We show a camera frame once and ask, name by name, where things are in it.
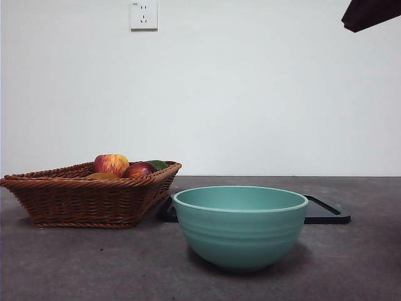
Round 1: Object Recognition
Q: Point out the teal ribbed bowl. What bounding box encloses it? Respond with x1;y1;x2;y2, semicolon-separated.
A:
172;185;310;272

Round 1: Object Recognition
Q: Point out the brown-green kiwi fruit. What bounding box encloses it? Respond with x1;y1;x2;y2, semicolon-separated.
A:
85;172;120;181

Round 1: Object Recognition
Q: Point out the black rectangular tray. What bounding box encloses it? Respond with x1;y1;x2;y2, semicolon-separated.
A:
162;193;352;224

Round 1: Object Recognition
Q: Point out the green avocado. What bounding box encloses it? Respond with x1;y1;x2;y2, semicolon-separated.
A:
145;159;169;172

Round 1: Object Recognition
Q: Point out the dark red apple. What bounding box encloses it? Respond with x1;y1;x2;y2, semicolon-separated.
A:
122;161;157;179

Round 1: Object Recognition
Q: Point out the red and yellow apple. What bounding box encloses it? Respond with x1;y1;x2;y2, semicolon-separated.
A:
93;153;130;179

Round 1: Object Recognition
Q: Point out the brown wicker basket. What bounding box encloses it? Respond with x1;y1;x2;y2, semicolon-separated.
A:
0;160;183;229

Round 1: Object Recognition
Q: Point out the white wall socket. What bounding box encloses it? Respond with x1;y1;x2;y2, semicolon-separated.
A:
130;1;159;31

